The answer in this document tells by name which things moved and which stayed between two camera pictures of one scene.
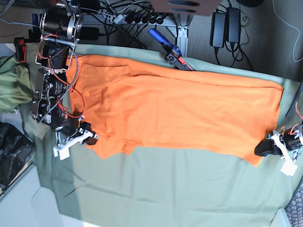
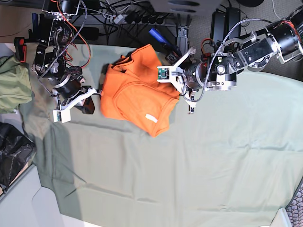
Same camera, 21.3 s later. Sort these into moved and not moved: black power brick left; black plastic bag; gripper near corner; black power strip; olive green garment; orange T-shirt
Moved: gripper near corner; orange T-shirt
Not moved: black power brick left; olive green garment; black plastic bag; black power strip
